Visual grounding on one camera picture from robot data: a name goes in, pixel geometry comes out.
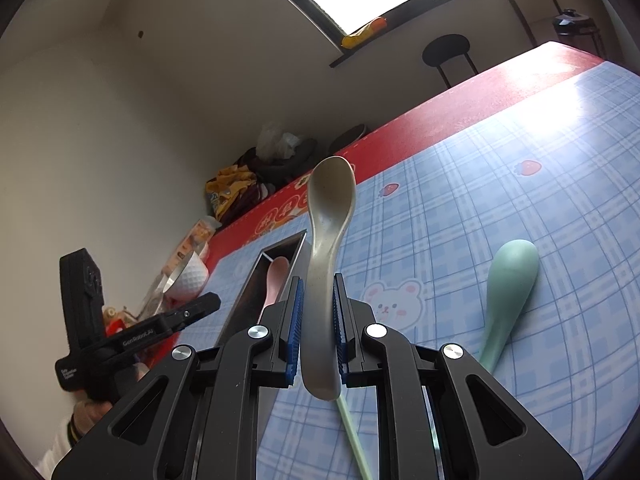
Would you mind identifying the green chopstick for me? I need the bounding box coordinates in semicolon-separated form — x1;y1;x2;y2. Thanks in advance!
335;394;373;480

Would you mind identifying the green spoon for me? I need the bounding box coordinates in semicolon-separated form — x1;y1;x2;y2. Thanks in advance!
478;240;539;374

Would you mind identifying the pink spoon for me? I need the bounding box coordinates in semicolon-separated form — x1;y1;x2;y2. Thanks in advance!
257;257;290;324

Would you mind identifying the beige spoon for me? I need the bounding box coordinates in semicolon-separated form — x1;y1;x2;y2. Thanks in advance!
300;156;356;401

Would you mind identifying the striped sleeve forearm left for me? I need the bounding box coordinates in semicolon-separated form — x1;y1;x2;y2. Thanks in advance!
36;416;84;480

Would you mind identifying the person's left hand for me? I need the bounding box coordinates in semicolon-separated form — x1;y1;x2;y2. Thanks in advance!
70;399;113;439

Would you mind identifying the steel utensil tray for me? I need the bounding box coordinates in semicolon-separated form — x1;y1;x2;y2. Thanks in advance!
203;231;308;478

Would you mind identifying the white textured bowl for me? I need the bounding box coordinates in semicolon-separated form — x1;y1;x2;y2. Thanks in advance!
163;252;208;302

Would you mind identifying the snack package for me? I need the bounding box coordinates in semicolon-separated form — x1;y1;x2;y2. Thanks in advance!
165;216;221;272

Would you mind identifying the red festive tablecloth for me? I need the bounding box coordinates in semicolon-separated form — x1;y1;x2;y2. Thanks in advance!
144;40;606;361

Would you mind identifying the yellow clothes pile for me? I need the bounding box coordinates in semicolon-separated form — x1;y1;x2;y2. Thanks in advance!
205;165;276;226

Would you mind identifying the blue plaid table mat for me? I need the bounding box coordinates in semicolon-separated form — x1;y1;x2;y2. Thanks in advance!
337;63;639;477

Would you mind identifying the white plastic bag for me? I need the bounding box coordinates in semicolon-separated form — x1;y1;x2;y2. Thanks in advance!
256;122;302;162

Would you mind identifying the black bin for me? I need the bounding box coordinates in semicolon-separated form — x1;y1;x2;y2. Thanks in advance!
328;124;370;155

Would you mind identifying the black round stool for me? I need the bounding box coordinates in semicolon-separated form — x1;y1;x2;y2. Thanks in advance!
421;34;480;89

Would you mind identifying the yellow item on windowsill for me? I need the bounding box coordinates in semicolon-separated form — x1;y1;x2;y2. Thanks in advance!
341;16;387;50

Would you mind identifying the black rice cooker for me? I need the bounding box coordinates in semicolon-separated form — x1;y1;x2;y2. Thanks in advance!
552;9;602;56

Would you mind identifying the dark metal rack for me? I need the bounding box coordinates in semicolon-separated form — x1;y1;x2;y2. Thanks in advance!
508;0;562;47

